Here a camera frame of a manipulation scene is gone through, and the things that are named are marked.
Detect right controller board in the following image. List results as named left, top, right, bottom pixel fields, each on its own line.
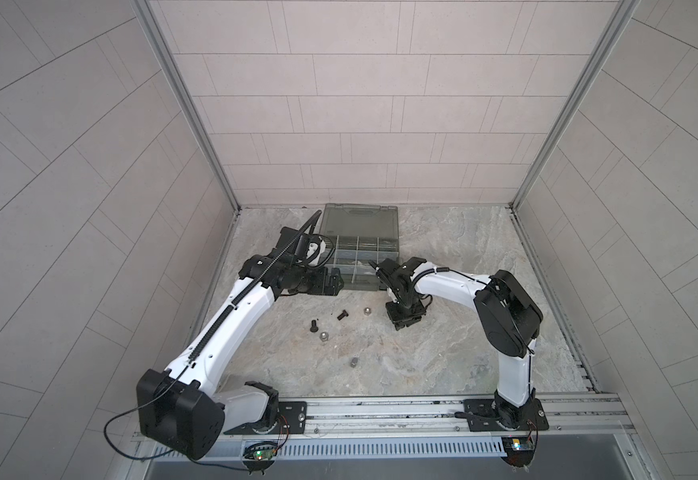
left=501, top=436, right=536, bottom=468

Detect grey plastic organizer box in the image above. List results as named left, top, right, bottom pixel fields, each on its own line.
left=319, top=203, right=400, bottom=291

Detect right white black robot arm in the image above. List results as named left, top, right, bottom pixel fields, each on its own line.
left=370, top=257, right=549, bottom=433

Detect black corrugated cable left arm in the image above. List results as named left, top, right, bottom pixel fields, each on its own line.
left=186, top=209, right=323, bottom=364

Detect left controller board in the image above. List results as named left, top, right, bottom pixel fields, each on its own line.
left=242, top=441, right=279, bottom=474

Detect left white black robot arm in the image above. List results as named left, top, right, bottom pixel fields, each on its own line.
left=136, top=224, right=343, bottom=460

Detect aluminium mounting rail frame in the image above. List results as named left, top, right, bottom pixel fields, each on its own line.
left=126, top=392, right=644, bottom=463

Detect controller board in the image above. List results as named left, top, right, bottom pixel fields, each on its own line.
left=242, top=441, right=279, bottom=474
left=501, top=436, right=536, bottom=468

